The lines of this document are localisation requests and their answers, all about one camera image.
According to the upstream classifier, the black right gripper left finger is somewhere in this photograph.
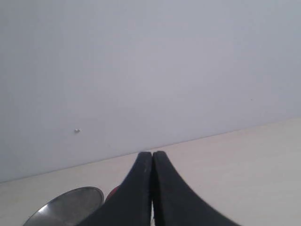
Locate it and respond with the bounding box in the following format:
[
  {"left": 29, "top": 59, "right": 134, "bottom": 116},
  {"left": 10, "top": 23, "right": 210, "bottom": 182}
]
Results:
[{"left": 79, "top": 152, "right": 152, "bottom": 226}]

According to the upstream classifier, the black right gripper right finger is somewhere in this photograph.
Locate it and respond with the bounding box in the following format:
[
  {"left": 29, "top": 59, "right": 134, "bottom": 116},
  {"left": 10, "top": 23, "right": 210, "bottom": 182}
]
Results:
[{"left": 152, "top": 151, "right": 237, "bottom": 226}]

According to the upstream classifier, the red dome button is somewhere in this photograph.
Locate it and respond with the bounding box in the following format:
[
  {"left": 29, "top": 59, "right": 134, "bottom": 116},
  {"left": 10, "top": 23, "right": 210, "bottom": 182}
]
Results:
[{"left": 105, "top": 185, "right": 119, "bottom": 202}]

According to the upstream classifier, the round steel plate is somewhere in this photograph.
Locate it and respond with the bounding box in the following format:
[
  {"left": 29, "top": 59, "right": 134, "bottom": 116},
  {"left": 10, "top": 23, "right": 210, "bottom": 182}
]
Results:
[{"left": 24, "top": 186, "right": 104, "bottom": 226}]

